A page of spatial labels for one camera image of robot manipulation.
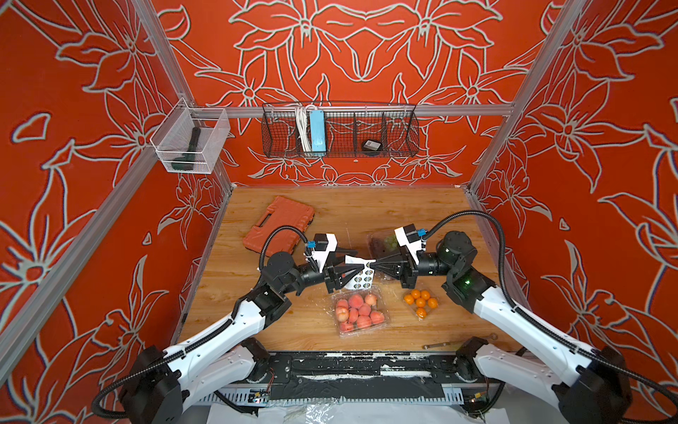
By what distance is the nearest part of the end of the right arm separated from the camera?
58cm

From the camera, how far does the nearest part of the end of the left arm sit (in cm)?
59

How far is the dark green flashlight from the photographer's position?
2.60ft
